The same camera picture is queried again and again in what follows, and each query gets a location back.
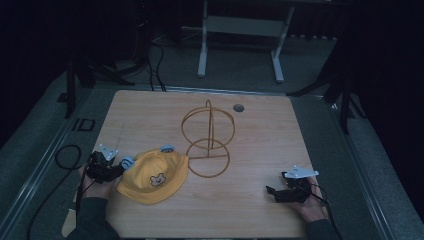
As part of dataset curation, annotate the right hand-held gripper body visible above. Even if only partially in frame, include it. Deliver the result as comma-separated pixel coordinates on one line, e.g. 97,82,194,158
273,164,320,204

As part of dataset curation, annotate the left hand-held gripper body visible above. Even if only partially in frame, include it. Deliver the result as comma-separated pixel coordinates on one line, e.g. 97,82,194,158
87,143,125,184

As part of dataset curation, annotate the yellow hat with blue ears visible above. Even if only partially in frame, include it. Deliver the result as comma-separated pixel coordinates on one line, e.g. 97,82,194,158
116,144,190,205

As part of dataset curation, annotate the gold wire hat stand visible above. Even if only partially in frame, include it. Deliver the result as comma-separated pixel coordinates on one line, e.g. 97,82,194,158
180,99,236,179

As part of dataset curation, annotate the person's left hand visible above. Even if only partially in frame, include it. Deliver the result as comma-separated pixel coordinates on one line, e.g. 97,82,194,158
78,164,118,200

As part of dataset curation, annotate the person's right hand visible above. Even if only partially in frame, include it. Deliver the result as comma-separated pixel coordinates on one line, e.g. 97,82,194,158
285,176,328,223

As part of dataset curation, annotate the black tripod stand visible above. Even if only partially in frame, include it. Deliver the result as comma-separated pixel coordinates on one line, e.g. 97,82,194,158
286,33,368,136

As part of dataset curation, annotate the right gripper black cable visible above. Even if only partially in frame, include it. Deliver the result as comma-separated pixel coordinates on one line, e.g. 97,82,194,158
299,183,344,240

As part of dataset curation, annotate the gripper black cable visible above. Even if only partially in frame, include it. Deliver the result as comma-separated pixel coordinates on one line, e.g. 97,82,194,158
26,144,98,240
299,183,344,240

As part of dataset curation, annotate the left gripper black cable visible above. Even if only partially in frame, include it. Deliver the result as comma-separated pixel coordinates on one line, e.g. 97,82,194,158
26,144,98,240

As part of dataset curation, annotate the black floor cable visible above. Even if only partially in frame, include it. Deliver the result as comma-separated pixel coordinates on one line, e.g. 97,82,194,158
146,39,168,93

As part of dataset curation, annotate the white metal desk frame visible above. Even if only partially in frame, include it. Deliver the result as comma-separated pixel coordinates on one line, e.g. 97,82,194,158
197,0,296,84

